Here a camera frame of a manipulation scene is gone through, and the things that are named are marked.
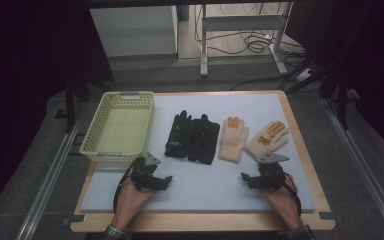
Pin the yellow-green plastic basket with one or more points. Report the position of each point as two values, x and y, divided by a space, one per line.
123 130

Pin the black glove with small label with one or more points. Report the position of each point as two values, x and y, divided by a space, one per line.
178 133

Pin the white metal desk frame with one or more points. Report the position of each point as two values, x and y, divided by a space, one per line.
240 23

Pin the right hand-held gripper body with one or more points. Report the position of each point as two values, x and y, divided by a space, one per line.
271 176

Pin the plain black glove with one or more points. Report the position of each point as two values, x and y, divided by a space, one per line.
204 140

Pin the metal floor rail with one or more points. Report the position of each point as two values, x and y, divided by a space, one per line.
46 186
363 166

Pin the dark curtain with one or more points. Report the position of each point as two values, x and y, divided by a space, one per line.
373 66
23 66

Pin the person's right hand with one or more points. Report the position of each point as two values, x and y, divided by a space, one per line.
281 203

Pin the person's left hand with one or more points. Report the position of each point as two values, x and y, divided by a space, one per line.
130 203

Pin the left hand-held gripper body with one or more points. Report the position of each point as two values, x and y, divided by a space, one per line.
143 171

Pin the white cabinet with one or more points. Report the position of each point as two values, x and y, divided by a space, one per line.
133 30

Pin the black stand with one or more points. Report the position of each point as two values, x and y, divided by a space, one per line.
69 103
342 96

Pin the white power strip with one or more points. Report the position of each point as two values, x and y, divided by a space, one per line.
304 75

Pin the beige fluffy glove orange stripe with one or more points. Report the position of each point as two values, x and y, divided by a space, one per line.
263 143

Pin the beige fluffy glove orange fingertips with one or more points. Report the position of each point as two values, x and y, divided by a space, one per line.
231 143

